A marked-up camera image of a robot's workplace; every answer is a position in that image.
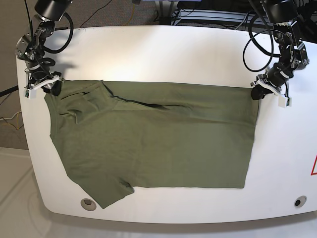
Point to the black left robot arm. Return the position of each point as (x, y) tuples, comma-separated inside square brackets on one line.
[(283, 16)]

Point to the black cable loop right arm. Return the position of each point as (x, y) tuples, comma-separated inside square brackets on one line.
[(60, 39)]

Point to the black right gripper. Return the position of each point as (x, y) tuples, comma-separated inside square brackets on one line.
[(39, 72)]

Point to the olive green T-shirt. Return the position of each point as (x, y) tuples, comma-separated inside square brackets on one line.
[(112, 137)]

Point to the right table cable grommet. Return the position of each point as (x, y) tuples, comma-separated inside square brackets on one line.
[(300, 201)]

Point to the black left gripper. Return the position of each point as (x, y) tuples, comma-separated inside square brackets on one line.
[(276, 76)]

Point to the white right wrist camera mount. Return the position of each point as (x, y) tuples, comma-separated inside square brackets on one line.
[(31, 88)]

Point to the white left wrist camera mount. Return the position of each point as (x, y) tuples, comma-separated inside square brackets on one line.
[(283, 99)]

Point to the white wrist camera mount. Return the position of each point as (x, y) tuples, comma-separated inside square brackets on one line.
[(31, 88), (283, 99)]

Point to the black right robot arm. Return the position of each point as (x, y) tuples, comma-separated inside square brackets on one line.
[(31, 47)]

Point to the aluminium frame rail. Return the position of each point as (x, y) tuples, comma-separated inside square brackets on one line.
[(235, 18)]

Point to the red triangle sticker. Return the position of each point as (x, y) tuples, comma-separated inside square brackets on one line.
[(314, 169)]

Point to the table cable grommet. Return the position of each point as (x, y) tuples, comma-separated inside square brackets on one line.
[(300, 201), (88, 204)]

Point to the left table cable grommet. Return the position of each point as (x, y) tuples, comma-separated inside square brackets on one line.
[(88, 204)]

